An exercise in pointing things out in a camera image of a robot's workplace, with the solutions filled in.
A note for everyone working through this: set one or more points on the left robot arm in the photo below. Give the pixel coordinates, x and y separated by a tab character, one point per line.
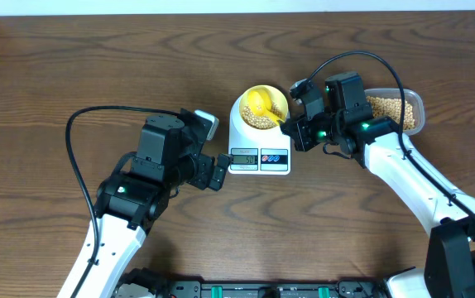
138	191

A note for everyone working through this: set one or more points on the yellow measuring scoop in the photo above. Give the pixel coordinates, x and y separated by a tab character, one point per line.
264	97

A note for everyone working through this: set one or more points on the white digital kitchen scale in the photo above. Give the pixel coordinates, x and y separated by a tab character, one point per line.
256	151

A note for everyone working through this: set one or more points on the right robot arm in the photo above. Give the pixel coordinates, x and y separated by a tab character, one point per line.
340	115

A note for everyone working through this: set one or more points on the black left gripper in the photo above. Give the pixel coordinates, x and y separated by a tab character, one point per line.
202	165

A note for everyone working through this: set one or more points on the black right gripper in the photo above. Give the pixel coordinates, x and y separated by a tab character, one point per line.
299	133

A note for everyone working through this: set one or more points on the soybeans in bowl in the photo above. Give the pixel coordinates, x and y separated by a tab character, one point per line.
258	120

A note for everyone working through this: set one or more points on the soybeans pile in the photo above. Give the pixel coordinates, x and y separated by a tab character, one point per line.
392	108

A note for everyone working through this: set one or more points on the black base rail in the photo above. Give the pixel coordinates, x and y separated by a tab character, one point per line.
145	283

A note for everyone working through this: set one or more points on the clear plastic container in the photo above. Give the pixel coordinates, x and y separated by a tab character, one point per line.
410	97

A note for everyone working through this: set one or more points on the pale yellow bowl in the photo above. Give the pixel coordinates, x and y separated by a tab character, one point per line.
243	100

